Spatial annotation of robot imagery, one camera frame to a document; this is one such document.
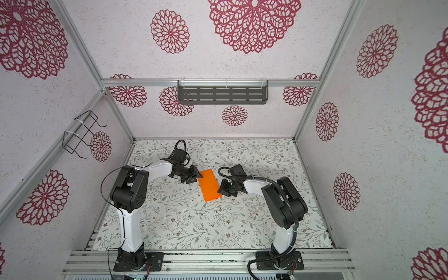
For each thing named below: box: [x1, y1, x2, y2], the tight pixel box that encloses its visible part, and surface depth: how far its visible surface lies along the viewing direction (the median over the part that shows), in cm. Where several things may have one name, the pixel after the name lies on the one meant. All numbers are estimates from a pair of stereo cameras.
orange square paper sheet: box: [198, 168, 223, 202], surface depth 101 cm
